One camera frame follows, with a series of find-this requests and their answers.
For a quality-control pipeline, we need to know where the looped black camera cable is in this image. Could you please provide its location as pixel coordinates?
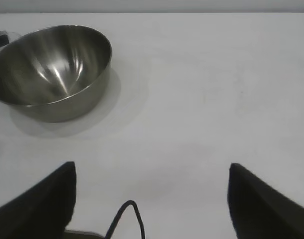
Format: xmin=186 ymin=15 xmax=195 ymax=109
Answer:
xmin=103 ymin=200 xmax=147 ymax=239

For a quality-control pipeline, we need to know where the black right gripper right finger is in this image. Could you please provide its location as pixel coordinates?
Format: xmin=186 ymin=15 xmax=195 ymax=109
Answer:
xmin=228 ymin=163 xmax=304 ymax=239

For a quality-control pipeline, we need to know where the stainless steel mixing bowl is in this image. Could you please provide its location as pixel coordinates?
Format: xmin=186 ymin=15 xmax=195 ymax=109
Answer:
xmin=0 ymin=24 xmax=112 ymax=123

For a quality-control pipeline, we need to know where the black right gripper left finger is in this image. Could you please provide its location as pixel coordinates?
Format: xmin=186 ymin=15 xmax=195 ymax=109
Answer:
xmin=0 ymin=161 xmax=77 ymax=239

